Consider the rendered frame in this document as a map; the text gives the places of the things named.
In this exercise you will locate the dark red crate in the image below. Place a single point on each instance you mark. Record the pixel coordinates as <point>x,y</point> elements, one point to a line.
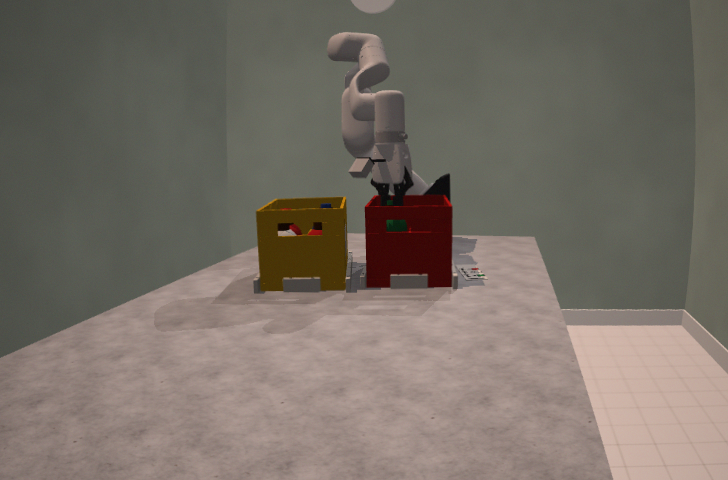
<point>425,248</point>

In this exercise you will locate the green bottle with pale green label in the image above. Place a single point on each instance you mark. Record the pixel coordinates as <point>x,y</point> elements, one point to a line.
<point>395,225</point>

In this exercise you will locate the white paper card with colored marks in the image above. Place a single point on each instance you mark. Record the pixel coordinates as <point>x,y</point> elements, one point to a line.
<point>471,272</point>

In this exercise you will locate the olive-brown crate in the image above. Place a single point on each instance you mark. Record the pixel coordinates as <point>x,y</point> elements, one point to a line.
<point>323,256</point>

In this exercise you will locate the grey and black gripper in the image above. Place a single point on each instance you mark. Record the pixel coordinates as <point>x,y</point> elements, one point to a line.
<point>393,171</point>

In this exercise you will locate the white bottle with grey label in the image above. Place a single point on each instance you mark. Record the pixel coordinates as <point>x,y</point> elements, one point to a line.
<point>284,230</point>

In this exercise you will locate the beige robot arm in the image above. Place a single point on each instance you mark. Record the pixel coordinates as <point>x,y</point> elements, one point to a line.
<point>386,108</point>

